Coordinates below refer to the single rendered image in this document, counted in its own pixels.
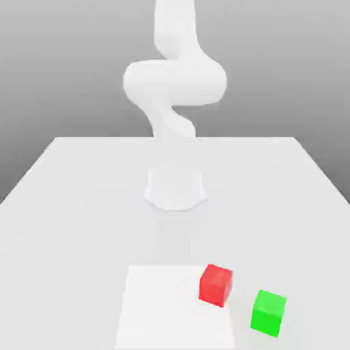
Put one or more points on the small green cube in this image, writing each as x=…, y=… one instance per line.
x=268, y=313

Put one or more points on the small red cube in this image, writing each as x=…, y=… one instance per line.
x=215, y=285

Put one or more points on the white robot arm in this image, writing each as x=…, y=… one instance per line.
x=175, y=82

